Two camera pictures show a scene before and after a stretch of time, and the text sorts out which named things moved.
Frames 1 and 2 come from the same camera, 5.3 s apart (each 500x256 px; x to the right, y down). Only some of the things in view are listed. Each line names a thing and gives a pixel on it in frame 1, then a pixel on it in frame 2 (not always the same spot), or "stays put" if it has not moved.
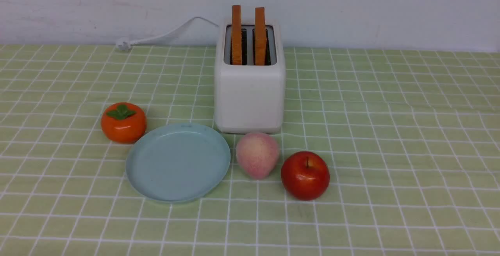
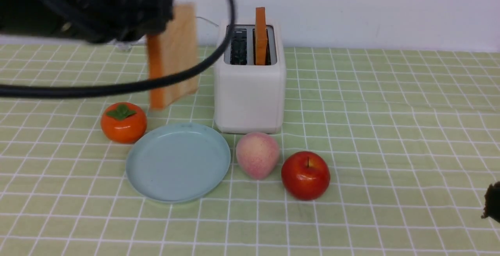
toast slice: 260,39 stays put
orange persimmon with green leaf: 124,123 stays put
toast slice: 236,36 -> 172,51
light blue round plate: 177,162 stays put
